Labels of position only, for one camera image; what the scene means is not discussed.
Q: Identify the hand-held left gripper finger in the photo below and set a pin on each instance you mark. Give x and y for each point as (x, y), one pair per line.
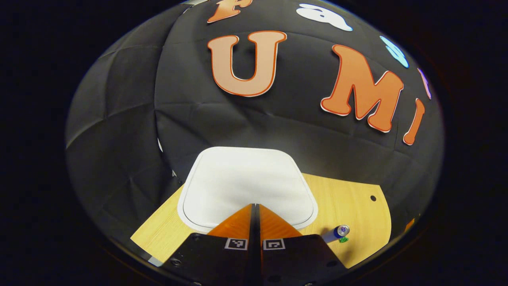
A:
(252, 254)
(258, 254)

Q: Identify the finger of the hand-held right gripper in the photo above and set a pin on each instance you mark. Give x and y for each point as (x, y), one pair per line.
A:
(410, 225)

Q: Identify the wooden desktop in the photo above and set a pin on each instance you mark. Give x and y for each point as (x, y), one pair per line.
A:
(349, 202)

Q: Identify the black backdrop cloth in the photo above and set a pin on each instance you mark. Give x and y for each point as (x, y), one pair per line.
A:
(293, 131)

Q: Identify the white desktop garbage bin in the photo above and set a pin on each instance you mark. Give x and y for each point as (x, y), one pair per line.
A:
(246, 182)

